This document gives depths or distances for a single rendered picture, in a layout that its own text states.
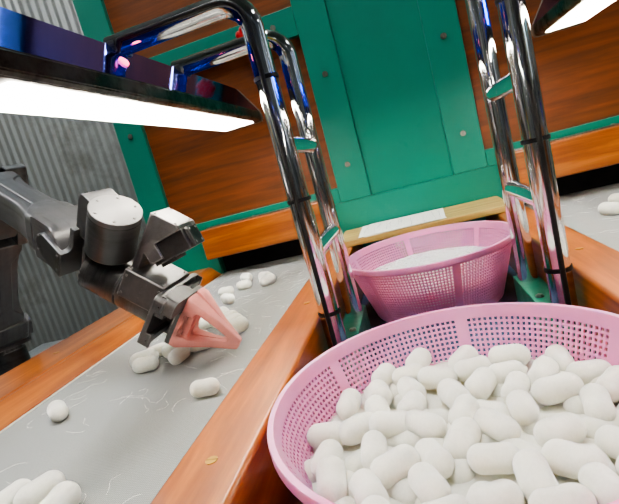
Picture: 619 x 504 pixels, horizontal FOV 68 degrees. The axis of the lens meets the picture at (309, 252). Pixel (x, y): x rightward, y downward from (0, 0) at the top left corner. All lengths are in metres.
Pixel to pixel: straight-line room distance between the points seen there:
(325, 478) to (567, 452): 0.14
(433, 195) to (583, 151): 0.29
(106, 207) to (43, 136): 2.93
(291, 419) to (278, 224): 0.71
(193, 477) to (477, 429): 0.18
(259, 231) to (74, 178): 2.43
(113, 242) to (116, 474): 0.24
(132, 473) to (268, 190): 0.80
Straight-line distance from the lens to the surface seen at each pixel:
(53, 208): 0.68
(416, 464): 0.31
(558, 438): 0.33
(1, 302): 0.98
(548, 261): 0.51
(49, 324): 3.73
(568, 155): 1.03
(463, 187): 1.05
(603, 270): 0.52
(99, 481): 0.43
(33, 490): 0.43
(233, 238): 1.06
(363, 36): 1.07
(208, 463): 0.33
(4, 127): 3.64
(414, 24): 1.08
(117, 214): 0.54
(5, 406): 0.67
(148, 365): 0.62
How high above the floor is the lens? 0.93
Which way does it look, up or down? 10 degrees down
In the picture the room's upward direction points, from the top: 15 degrees counter-clockwise
